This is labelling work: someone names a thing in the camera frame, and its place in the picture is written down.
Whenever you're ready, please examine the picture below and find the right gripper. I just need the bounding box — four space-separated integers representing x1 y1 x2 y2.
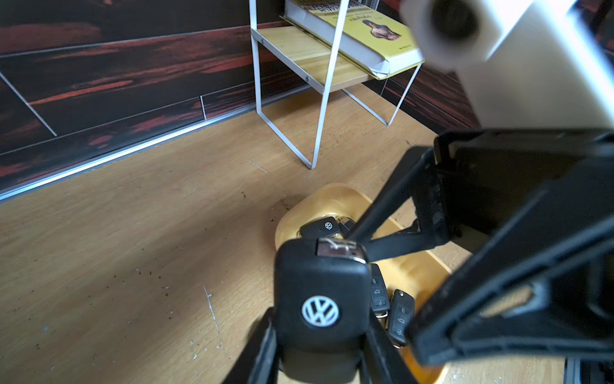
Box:
349 129 613 366

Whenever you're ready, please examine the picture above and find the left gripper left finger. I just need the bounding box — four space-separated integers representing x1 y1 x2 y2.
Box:
223 307 278 384

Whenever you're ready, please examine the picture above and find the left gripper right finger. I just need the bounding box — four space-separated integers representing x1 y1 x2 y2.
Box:
361 316 417 384

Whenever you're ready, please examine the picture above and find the black car key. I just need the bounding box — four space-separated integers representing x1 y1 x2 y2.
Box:
274 238 371 383
299 216 341 238
387 289 416 348
369 263 390 318

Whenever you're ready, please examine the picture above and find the yellow storage tray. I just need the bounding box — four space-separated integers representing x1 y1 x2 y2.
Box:
275 183 451 383

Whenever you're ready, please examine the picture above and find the yellow paperback book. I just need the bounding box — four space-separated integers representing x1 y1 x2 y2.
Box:
285 1 424 80

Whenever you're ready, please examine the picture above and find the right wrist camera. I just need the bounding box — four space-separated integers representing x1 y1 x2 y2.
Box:
399 1 613 129

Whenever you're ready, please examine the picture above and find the white wire shelf rack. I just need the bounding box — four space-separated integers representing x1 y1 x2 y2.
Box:
248 0 424 171

